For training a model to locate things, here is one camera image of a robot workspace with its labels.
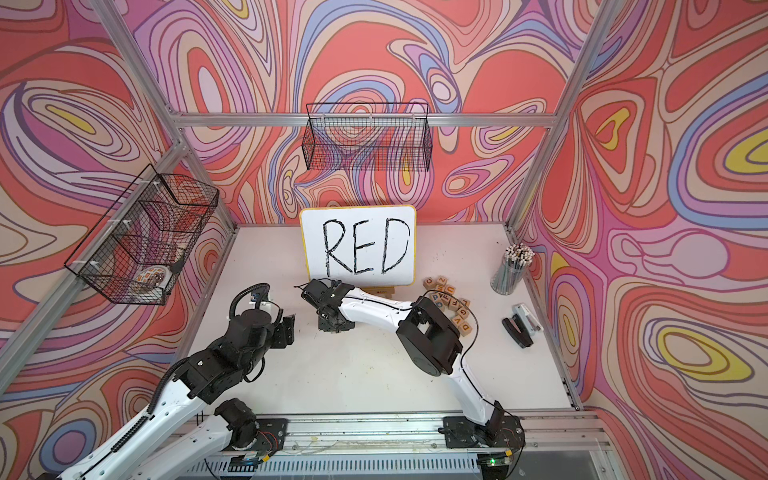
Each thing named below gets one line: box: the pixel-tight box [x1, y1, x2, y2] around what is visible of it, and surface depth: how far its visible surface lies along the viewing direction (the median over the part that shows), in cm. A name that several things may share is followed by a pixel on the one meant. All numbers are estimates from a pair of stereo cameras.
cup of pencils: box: [490, 243, 535, 296], surface depth 91 cm
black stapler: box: [502, 303, 544, 349], surface depth 92 cm
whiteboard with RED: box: [300, 205, 417, 288], surface depth 92 cm
